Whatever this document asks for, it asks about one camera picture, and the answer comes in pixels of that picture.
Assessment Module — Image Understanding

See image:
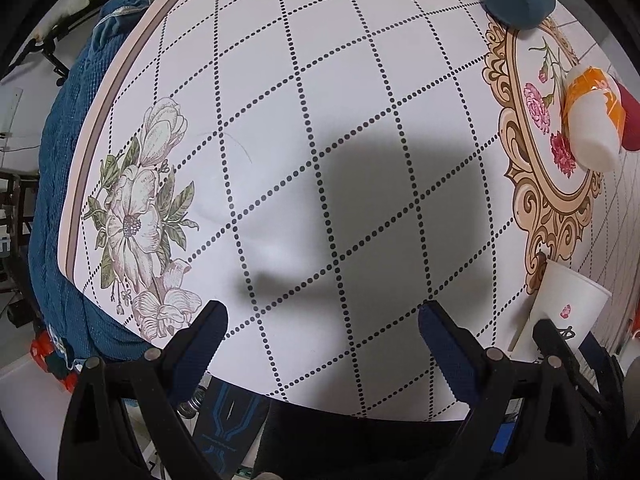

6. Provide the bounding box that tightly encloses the floral printed tablecloth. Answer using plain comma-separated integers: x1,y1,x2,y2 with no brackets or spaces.
57,0,640,421

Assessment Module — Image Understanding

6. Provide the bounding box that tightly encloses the black stand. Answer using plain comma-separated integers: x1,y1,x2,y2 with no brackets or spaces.
20,7,108,86

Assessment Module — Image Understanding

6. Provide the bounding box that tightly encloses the red object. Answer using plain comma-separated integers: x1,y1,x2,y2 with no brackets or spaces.
30,337,53,373

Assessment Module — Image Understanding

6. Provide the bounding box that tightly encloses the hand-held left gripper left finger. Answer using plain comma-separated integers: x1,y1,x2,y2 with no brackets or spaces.
57,300,230,480

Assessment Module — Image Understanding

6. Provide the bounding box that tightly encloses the orange and white cup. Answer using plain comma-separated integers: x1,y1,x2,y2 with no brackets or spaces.
559,64,628,172

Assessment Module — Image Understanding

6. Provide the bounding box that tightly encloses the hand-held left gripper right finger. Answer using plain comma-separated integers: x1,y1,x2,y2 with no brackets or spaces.
417,301,601,480

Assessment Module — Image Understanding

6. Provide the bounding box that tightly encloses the white paper cup pink flower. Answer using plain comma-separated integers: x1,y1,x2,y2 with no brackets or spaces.
509,258,614,361

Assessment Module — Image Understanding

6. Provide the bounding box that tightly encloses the red cup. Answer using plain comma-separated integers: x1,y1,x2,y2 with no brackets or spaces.
616,80,640,152

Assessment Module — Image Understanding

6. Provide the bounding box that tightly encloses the blue quilted cloth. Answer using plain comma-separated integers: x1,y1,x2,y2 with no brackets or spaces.
28,0,168,363

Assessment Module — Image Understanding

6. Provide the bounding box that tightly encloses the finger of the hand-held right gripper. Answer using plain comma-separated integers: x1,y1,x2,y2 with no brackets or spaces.
579,332,626,413
531,317,577,362

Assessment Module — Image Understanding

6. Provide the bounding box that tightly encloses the black box blue pattern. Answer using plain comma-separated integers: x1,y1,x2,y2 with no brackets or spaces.
191,375,268,478

